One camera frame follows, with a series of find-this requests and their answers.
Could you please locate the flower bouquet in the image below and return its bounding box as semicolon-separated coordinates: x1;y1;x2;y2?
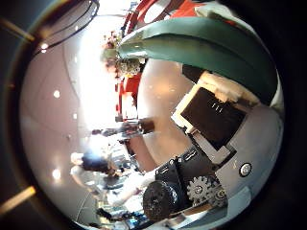
100;15;279;106

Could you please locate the standing person in white shirt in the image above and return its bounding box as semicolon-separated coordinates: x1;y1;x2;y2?
91;117;156;138

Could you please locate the red chair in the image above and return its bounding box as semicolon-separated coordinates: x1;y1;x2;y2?
115;72;143;123

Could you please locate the seated person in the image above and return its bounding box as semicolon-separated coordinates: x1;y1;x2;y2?
70;149;113;175

